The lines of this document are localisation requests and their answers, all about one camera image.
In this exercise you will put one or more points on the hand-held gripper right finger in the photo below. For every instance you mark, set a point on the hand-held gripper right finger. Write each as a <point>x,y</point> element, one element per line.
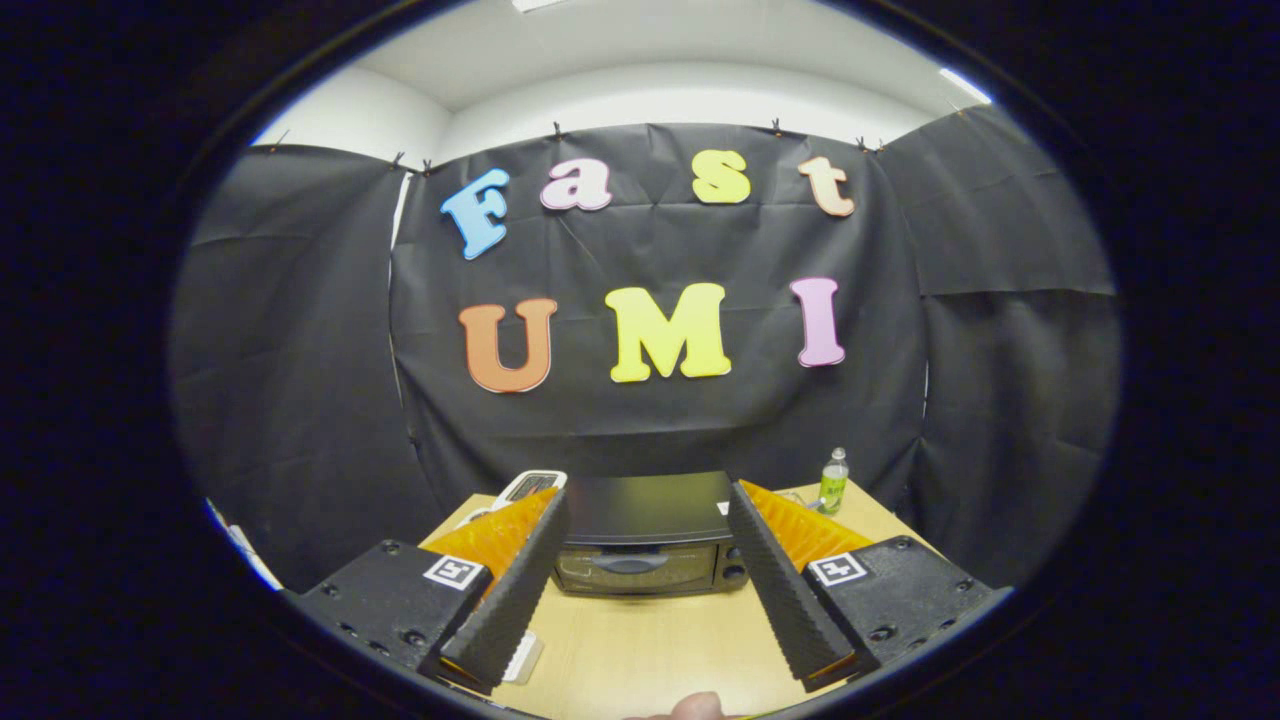
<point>780,580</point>

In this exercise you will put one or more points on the white bread toaster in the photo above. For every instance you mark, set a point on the white bread toaster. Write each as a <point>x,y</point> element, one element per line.
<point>530,487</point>

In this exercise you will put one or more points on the green label drink bottle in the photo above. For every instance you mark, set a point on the green label drink bottle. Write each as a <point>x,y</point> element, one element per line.
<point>834,485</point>

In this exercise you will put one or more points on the black toaster oven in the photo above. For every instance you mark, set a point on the black toaster oven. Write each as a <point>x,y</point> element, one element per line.
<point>645,510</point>

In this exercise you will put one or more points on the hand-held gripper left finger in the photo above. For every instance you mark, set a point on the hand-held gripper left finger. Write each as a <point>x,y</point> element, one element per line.
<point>515,590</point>

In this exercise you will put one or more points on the ceiling light panel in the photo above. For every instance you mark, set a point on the ceiling light panel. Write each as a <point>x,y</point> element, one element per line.
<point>965,86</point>
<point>540,4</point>

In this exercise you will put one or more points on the white plate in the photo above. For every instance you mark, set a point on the white plate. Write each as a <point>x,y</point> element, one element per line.
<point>525,658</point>

